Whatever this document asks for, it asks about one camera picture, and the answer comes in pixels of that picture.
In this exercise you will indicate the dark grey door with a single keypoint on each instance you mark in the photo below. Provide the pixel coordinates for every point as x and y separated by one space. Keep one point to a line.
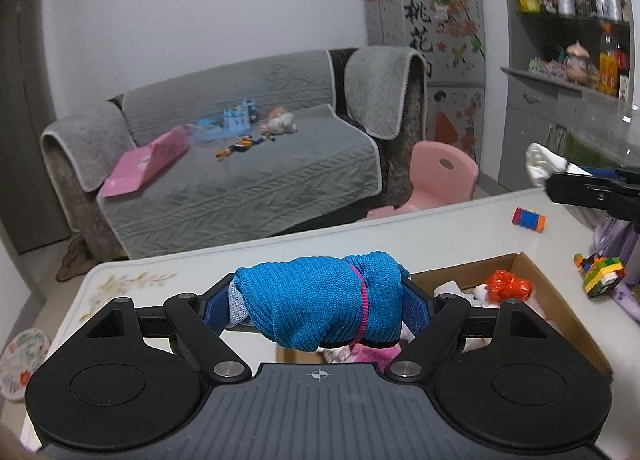
25 140

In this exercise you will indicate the shallow cardboard box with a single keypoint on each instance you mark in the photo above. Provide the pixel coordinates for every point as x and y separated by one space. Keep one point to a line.
560 310

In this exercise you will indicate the pink fuzzy sock bundle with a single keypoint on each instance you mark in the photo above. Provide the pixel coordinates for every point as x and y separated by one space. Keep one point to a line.
372 357

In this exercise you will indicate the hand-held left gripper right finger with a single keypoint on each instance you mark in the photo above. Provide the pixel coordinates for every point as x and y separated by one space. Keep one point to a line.
417 307

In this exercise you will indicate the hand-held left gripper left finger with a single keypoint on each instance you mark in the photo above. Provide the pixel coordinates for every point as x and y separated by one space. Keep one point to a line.
215 310

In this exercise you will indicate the orange toy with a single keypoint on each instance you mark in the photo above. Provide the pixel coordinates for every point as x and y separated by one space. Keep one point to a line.
242 145

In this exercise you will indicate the pink figurine jar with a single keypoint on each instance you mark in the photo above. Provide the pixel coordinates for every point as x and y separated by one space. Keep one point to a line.
577 62

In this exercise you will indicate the blue clear toy package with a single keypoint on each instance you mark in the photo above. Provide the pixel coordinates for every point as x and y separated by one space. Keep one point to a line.
205 130

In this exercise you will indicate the white desktop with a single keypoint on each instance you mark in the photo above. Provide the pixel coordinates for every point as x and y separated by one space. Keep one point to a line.
475 240

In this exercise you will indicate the orange drink bottle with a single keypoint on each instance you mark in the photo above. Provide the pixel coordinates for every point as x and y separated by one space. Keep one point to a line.
608 65

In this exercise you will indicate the white sock bundle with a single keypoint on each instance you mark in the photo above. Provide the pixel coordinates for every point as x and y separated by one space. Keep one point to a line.
540 160

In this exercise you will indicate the pink chair back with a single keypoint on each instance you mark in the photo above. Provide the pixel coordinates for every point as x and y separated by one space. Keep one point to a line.
440 175

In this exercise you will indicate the blue knit sock bundle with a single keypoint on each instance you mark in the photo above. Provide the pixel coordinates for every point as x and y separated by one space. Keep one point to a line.
310 300

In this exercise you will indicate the round floral cushion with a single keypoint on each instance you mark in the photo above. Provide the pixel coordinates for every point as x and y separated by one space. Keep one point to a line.
22 365

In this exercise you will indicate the multicolour bead cube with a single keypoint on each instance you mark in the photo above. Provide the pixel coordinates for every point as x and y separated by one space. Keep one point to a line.
600 275

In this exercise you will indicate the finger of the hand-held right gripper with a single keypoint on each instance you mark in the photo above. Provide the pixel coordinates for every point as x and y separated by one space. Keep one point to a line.
627 173
590 192

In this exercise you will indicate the blue toy castle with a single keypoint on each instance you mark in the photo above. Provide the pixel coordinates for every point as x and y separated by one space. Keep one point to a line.
237 117

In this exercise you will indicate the blue orange block stick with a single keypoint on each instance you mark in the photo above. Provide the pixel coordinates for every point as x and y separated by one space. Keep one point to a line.
529 220

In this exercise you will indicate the grey covered sofa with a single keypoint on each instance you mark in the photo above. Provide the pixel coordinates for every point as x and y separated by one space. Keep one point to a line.
250 180

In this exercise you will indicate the white plush toy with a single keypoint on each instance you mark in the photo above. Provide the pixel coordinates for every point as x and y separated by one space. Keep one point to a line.
280 121

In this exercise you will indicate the orange plastic bag bundle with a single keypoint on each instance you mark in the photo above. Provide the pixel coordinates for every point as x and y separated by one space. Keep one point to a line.
507 285

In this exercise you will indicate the grey shelf cabinet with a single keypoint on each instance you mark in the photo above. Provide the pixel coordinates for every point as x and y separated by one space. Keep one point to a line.
530 120

